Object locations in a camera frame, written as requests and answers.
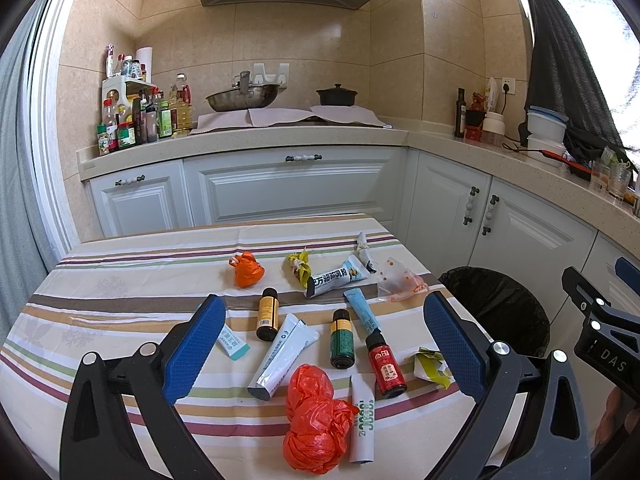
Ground dark hanging cloth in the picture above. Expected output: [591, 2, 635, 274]
[525, 0, 629, 164]

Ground cooking oil bottle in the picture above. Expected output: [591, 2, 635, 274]
[169, 73, 192, 136]

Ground yellow green wrapper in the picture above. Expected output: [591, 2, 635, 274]
[413, 347, 456, 389]

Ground person's hand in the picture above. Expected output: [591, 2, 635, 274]
[594, 387, 639, 446]

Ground light blue tube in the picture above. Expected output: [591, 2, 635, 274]
[343, 288, 380, 335]

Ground paper covering stove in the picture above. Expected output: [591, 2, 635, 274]
[191, 105, 385, 134]

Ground red bottle black cap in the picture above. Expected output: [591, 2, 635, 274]
[366, 328, 407, 399]

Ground green label bottle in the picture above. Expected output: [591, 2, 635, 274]
[157, 92, 172, 139]

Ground dark olive oil bottle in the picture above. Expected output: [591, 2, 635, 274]
[454, 88, 466, 138]

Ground white blue snack packet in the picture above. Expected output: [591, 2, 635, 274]
[305, 255, 370, 299]

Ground striped tablecloth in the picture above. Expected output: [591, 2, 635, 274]
[1, 214, 474, 479]

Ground large orange plastic bag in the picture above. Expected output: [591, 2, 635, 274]
[282, 364, 359, 474]

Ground metal wok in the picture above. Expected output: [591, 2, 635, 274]
[206, 70, 280, 113]

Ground white green lettered tube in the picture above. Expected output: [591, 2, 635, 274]
[349, 374, 375, 464]

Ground stacked white bowls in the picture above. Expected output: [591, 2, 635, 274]
[526, 105, 568, 167]

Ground black clay pot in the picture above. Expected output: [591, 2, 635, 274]
[317, 84, 358, 106]

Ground green bottle yellow band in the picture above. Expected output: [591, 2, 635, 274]
[330, 309, 355, 370]

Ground white spice rack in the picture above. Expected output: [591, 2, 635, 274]
[101, 75, 155, 118]

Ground small orange wrapper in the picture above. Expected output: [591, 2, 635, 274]
[229, 252, 265, 288]

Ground black trash bin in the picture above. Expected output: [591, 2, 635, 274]
[439, 266, 550, 356]

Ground small white teal tube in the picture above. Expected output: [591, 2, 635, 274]
[217, 324, 250, 361]

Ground large white silver tube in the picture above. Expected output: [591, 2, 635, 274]
[247, 313, 320, 401]

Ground twisted white paper wrapper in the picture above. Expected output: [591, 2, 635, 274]
[356, 232, 376, 274]

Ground clear orange dotted bag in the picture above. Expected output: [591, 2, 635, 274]
[376, 257, 428, 302]

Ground glass cup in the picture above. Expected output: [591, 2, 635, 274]
[608, 162, 632, 200]

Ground white blender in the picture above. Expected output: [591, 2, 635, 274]
[482, 77, 506, 146]

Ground amber bottle black cap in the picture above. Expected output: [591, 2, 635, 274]
[256, 287, 279, 341]

